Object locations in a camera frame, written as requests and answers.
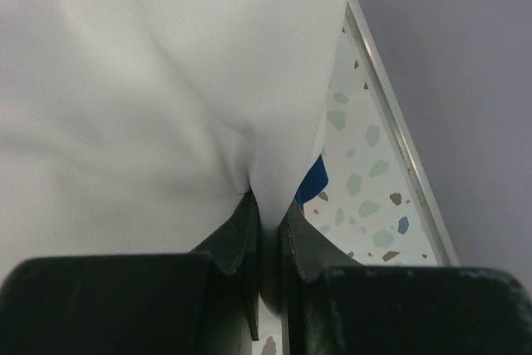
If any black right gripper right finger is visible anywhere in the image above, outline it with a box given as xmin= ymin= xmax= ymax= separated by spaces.
xmin=280 ymin=205 xmax=531 ymax=354

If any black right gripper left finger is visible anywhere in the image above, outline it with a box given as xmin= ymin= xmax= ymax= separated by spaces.
xmin=1 ymin=194 xmax=259 ymax=354

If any white t shirt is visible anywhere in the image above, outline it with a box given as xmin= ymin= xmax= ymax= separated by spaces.
xmin=1 ymin=0 xmax=347 ymax=313

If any blue printed folded t shirt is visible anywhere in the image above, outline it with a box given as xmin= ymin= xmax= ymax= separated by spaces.
xmin=294 ymin=155 xmax=329 ymax=210

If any aluminium right side rail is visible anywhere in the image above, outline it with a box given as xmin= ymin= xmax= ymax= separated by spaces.
xmin=344 ymin=0 xmax=460 ymax=266

